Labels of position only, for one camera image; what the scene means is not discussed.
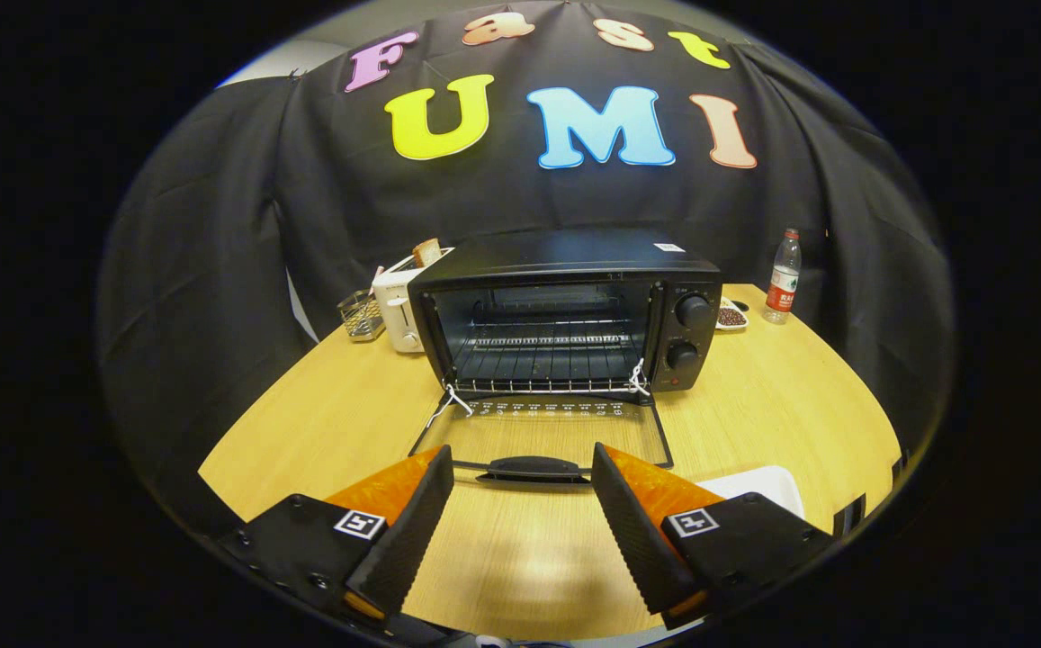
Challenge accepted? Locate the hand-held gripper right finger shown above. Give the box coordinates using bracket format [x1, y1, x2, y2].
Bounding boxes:
[591, 442, 836, 631]

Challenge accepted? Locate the black toaster oven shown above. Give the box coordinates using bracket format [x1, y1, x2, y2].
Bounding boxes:
[408, 228, 723, 487]

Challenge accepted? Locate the white bread toaster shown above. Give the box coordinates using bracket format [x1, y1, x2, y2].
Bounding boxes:
[372, 247, 454, 354]

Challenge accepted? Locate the small wire basket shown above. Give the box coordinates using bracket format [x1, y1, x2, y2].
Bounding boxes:
[337, 290, 386, 342]

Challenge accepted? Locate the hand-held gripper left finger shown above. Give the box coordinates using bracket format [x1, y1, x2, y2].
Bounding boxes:
[219, 445, 455, 622]

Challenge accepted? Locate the clear plastic water bottle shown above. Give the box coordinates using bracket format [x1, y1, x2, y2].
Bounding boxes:
[762, 228, 803, 325]

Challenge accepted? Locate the black backdrop cloth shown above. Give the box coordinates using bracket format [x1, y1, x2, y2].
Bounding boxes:
[97, 0, 953, 532]

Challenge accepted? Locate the white square plate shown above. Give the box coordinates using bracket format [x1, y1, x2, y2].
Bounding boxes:
[695, 465, 806, 520]

